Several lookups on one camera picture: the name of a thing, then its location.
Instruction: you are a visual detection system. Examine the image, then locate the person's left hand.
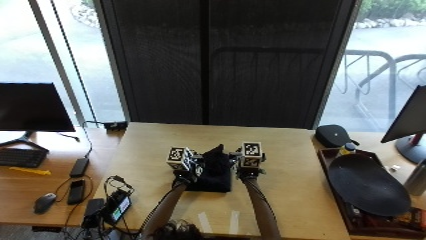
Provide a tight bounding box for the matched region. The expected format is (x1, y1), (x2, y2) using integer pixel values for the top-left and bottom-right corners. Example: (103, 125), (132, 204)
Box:
(170, 152), (206, 188)

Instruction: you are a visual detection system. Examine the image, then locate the person's right hand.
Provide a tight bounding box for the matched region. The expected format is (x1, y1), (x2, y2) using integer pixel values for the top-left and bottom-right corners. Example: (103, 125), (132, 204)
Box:
(228, 151), (269, 182)

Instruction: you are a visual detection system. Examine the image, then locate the black cloth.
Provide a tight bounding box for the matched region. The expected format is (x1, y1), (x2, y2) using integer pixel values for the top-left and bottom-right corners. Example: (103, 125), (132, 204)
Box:
(185, 143), (236, 194)

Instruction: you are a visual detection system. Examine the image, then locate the white right marker cube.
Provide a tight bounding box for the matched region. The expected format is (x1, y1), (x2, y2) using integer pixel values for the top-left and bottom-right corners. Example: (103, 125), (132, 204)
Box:
(238, 141), (265, 168)

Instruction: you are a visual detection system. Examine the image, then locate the white marker cube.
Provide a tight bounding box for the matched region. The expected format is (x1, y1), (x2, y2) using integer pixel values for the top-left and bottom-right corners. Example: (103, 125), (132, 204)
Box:
(238, 141), (265, 168)
(165, 146), (194, 171)

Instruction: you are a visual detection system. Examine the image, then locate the white left marker cube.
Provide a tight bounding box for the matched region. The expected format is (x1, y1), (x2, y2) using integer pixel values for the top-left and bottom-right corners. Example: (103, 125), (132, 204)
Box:
(165, 146), (194, 171)

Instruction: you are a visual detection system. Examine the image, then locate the white tape strip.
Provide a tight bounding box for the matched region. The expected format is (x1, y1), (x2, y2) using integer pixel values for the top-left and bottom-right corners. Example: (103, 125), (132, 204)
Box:
(228, 210), (241, 235)
(196, 211), (214, 235)

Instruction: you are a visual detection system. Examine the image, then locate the black device with lit screen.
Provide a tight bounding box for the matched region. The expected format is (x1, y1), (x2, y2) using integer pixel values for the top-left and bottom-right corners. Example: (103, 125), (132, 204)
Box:
(101, 189), (133, 227)

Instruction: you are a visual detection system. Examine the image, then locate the yellow bottle with black cap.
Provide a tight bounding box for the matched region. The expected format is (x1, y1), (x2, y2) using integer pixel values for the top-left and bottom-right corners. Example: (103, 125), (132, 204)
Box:
(338, 142), (360, 158)

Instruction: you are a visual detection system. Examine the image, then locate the black power adapter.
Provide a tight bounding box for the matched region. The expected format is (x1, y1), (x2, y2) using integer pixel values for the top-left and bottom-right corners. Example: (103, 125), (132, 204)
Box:
(68, 157), (92, 179)

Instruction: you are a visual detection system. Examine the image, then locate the dark wooden tray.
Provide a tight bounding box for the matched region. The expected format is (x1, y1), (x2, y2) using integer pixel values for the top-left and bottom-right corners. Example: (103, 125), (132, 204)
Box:
(317, 147), (426, 239)

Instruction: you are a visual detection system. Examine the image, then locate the small black box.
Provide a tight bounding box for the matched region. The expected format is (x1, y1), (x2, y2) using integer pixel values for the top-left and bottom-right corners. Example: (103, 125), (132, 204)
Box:
(81, 197), (107, 230)

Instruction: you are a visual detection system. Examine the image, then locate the black phone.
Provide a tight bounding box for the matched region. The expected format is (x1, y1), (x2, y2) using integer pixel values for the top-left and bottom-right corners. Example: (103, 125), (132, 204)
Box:
(67, 178), (87, 206)

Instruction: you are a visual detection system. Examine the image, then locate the dark window blind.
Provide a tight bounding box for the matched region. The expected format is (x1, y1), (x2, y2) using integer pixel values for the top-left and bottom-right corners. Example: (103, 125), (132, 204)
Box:
(93, 0), (360, 130)

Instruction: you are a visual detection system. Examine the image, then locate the black oval dish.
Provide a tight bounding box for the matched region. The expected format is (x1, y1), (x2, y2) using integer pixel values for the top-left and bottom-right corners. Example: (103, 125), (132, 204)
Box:
(328, 153), (413, 218)

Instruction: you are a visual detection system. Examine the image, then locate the black computer mouse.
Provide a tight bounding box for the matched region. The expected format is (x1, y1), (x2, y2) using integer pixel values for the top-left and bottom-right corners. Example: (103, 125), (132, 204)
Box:
(32, 192), (59, 215)

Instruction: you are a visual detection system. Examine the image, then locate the yellow flat tool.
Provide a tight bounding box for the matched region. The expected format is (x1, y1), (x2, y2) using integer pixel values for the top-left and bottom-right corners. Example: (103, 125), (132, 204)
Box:
(8, 166), (53, 177)

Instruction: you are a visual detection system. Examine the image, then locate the black monitor stand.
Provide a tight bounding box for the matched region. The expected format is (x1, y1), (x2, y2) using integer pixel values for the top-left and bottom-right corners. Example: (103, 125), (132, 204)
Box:
(0, 130), (51, 153)

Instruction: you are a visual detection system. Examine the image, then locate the black keyboard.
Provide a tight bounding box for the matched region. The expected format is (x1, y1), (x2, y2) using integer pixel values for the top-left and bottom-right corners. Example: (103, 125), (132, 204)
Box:
(0, 147), (49, 169)

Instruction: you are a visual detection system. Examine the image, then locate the silver metal bottle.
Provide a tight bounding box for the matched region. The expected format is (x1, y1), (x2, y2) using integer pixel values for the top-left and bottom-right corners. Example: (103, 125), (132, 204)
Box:
(402, 158), (426, 197)

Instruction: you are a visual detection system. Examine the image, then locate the grey metal bike rack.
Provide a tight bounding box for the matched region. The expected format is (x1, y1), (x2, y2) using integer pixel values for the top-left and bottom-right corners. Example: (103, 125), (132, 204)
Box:
(338, 49), (426, 132)

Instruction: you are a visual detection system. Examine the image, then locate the black monitor with round base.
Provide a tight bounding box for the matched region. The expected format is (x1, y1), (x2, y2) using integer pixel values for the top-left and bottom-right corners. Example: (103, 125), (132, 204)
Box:
(379, 84), (426, 165)

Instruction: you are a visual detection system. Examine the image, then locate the black flat monitor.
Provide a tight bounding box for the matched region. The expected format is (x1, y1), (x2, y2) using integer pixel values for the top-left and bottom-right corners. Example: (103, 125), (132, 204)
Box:
(0, 82), (77, 133)

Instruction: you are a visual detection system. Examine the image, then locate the black cable clamp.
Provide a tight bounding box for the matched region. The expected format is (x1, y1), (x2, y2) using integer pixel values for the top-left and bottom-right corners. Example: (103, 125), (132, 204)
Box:
(101, 120), (129, 132)

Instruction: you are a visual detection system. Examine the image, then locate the black cable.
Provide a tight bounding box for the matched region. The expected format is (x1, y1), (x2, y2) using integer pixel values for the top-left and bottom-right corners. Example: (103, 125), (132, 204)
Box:
(56, 120), (104, 159)

